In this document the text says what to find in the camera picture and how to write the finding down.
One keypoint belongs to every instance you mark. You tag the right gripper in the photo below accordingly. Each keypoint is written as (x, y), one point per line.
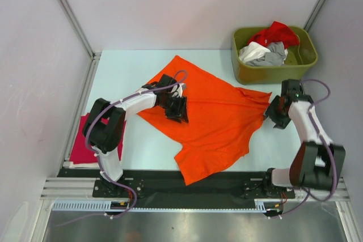
(281, 123)

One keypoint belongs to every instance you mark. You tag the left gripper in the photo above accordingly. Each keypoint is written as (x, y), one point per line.
(180, 113)

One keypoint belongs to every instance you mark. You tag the orange t-shirt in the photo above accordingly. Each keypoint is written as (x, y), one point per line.
(222, 119)

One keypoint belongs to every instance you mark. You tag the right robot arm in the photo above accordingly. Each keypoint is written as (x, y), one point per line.
(317, 165)

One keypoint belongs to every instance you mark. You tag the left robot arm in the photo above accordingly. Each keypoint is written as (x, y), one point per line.
(148, 96)

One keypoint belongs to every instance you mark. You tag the grey t-shirt in bin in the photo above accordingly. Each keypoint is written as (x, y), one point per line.
(276, 57)

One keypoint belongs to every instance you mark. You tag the white t-shirt in bin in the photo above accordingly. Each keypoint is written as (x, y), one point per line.
(252, 52)

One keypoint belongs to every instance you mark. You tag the olive green plastic bin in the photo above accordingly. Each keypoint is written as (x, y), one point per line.
(300, 58)

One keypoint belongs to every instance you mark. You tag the red t-shirt in bin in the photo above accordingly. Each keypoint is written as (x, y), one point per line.
(277, 32)

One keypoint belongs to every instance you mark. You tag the folded magenta t-shirt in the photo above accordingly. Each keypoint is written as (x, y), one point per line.
(80, 154)

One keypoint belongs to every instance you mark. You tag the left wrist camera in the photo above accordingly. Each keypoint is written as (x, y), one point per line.
(177, 90)

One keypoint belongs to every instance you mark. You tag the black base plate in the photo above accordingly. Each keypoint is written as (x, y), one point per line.
(168, 189)

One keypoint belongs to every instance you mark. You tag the left aluminium corner post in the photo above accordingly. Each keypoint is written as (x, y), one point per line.
(77, 28)

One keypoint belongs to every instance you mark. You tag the aluminium frame rail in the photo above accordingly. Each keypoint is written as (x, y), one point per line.
(82, 188)

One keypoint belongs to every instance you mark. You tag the white slotted cable duct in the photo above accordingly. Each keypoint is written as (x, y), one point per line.
(108, 206)

